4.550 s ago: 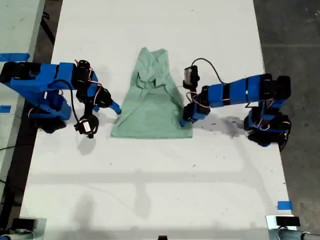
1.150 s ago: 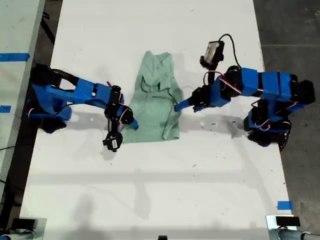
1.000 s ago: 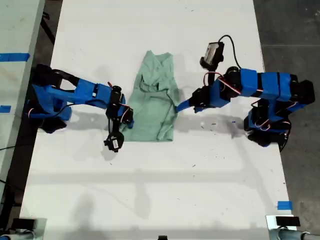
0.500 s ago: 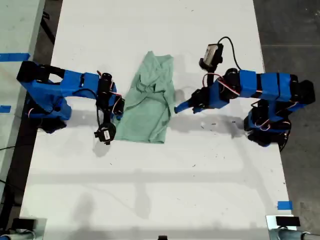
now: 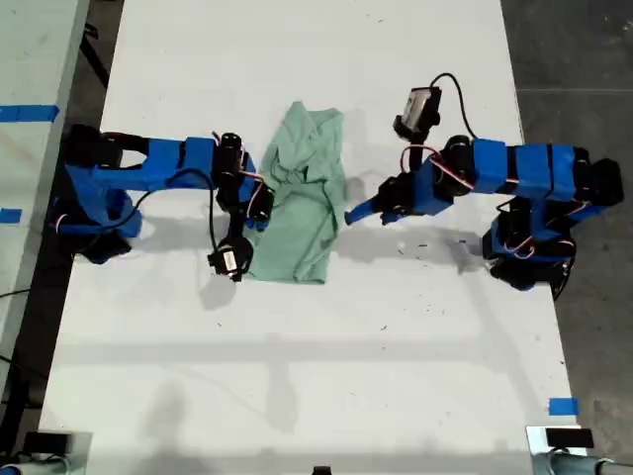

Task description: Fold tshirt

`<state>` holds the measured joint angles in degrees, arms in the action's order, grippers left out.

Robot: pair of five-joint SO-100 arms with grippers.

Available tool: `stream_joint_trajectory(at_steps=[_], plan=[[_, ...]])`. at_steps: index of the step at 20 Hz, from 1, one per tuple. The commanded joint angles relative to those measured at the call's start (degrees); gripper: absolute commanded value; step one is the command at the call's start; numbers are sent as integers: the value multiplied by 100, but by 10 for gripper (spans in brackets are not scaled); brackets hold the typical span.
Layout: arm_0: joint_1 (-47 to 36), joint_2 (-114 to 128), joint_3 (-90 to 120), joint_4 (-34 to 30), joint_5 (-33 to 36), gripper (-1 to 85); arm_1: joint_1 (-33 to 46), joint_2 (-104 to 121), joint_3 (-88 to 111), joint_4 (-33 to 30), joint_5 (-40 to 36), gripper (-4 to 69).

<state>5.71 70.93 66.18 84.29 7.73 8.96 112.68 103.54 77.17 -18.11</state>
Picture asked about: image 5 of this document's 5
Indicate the pale green T-shirt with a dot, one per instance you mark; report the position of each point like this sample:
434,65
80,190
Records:
297,227

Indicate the short blue tape strip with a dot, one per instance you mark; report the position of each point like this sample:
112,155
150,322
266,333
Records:
564,406
10,216

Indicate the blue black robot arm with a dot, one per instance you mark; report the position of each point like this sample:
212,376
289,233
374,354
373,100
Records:
178,163
531,168

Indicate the grey metal tube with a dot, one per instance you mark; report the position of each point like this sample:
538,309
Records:
29,467
588,466

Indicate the gripper camera stalk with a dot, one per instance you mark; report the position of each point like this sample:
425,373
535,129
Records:
422,142
237,225

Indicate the small black clip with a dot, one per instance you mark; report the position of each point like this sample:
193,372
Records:
321,470

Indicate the black metal stand leg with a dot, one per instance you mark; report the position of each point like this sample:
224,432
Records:
96,57

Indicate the small black box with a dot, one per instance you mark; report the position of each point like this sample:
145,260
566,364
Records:
569,437
45,442

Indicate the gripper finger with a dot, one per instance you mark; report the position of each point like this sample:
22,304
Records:
257,226
363,210
388,218

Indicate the long blue tape strip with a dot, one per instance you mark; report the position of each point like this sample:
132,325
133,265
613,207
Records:
27,113

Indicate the white mounting plate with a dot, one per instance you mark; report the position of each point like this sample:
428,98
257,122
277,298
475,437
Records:
79,445
536,445

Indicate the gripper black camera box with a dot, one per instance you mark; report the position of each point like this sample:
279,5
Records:
228,261
418,109

